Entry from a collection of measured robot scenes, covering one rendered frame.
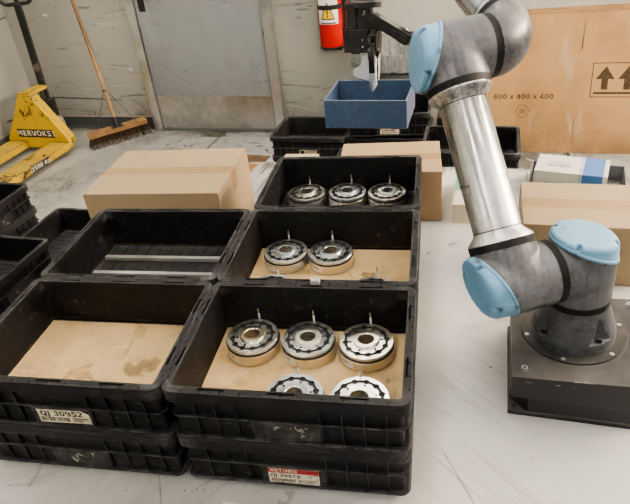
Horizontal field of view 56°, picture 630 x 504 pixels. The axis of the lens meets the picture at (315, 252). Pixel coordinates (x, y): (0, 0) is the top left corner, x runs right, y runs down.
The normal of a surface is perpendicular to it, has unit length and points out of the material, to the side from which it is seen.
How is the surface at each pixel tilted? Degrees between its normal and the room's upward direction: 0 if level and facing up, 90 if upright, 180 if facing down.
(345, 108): 91
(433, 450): 0
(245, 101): 90
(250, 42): 90
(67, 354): 0
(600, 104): 76
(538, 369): 2
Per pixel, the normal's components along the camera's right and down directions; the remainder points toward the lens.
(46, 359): -0.09, -0.84
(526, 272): 0.11, -0.09
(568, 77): -0.27, 0.34
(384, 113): -0.25, 0.56
